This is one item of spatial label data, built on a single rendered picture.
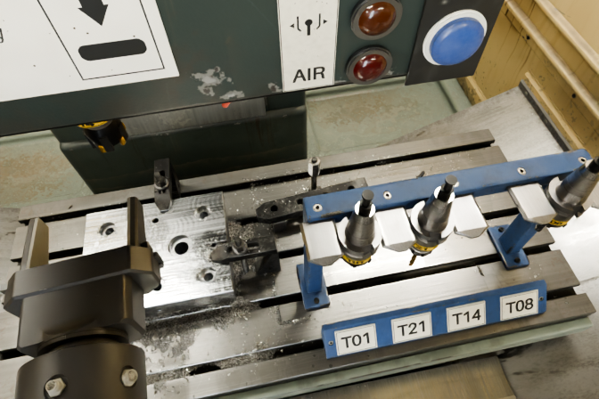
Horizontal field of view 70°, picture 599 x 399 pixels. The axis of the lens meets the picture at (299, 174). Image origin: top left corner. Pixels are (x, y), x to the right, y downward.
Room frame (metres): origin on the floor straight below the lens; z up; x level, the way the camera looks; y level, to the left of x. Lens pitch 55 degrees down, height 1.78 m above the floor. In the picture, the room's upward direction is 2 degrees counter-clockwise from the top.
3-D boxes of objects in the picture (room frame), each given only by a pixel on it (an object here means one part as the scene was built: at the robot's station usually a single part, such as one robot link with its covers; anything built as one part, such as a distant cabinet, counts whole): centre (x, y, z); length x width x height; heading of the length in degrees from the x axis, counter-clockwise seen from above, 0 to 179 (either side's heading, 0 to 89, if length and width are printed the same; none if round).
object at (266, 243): (0.37, 0.11, 0.97); 0.13 x 0.03 x 0.15; 100
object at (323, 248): (0.28, -0.03, 1.21); 0.07 x 0.05 x 0.01; 10
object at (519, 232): (0.40, -0.45, 1.05); 0.10 x 0.05 x 0.30; 10
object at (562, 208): (0.34, -0.41, 1.21); 0.06 x 0.06 x 0.03
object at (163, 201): (0.53, 0.30, 0.97); 0.13 x 0.03 x 0.15; 10
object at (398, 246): (0.29, -0.14, 1.21); 0.07 x 0.05 x 0.01; 10
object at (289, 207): (0.51, -0.03, 0.93); 0.26 x 0.05 x 0.06; 105
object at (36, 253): (0.17, 0.24, 1.43); 0.06 x 0.02 x 0.03; 13
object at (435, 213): (0.30, -0.19, 1.26); 0.04 x 0.04 x 0.07
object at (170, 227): (0.38, 0.29, 0.97); 0.29 x 0.23 x 0.05; 100
